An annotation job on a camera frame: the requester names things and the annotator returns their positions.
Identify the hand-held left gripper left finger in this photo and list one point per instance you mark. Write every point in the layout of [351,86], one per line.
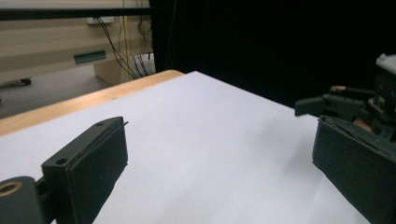
[87,174]

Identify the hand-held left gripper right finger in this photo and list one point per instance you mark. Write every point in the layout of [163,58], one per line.
[358,168]

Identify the wooden table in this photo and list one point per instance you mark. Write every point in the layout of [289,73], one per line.
[77,102]

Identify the black curtain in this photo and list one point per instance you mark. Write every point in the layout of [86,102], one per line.
[264,40]

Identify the black chair caster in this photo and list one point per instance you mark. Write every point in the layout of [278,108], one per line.
[25,81]

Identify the white board sheet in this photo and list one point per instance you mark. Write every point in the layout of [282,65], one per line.
[202,149]

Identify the light wooden desk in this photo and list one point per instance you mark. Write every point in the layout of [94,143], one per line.
[40,40]

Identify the white power strip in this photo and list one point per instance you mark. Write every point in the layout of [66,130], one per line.
[99,20]

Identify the black horizontal bar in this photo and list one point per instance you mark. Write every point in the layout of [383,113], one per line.
[62,13]

